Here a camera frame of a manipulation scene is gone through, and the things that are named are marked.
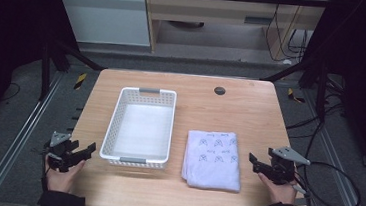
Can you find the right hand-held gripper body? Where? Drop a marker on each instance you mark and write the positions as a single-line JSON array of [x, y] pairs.
[[280, 168]]

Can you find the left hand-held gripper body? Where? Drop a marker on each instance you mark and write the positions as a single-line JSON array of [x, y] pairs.
[[60, 159]]

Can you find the person's left hand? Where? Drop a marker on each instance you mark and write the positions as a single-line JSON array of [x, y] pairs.
[[62, 179]]

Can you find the person's right hand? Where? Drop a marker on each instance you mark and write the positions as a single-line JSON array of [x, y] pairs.
[[278, 193]]

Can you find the folded white patterned towel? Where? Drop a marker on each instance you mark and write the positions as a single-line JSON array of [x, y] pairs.
[[213, 159]]

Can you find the white plastic basket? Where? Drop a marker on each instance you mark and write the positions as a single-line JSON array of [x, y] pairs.
[[142, 129]]

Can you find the yellow black floor tape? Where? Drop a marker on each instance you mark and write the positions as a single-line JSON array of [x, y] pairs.
[[294, 96], [80, 80]]

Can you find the dark round table grommet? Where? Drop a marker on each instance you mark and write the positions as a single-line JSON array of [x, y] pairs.
[[219, 90]]

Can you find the black metal stand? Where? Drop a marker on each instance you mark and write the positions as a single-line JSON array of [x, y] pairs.
[[45, 71], [320, 95]]

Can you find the black curtain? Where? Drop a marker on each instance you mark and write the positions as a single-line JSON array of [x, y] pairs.
[[361, 65], [9, 34]]

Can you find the white cabinet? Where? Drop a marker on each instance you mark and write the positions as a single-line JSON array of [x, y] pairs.
[[105, 16]]

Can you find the light wooden cabinet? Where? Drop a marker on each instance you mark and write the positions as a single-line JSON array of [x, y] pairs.
[[218, 15]]

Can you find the aluminium floor rail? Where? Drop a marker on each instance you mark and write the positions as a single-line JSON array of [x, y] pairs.
[[17, 142], [339, 170]]

